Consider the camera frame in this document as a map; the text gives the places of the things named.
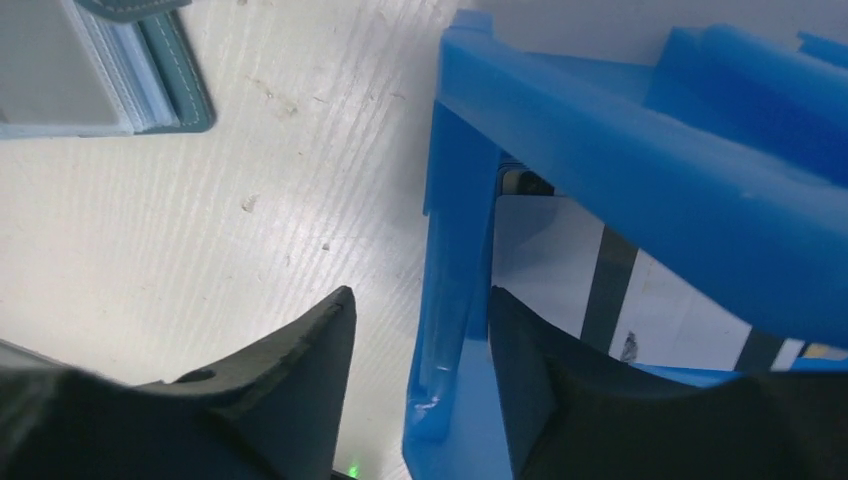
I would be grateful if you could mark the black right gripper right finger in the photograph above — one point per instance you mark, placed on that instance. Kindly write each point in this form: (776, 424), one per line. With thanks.
(572, 412)

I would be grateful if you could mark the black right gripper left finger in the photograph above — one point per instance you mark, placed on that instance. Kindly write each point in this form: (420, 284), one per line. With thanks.
(271, 410)

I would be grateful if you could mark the white card with black stripe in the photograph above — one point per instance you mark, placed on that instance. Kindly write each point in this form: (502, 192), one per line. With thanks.
(546, 253)

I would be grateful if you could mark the blue plastic bin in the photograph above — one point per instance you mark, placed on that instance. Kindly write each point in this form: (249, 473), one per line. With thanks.
(726, 161)

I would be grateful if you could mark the teal leather card holder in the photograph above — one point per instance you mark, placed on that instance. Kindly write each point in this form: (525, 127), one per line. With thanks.
(99, 69)

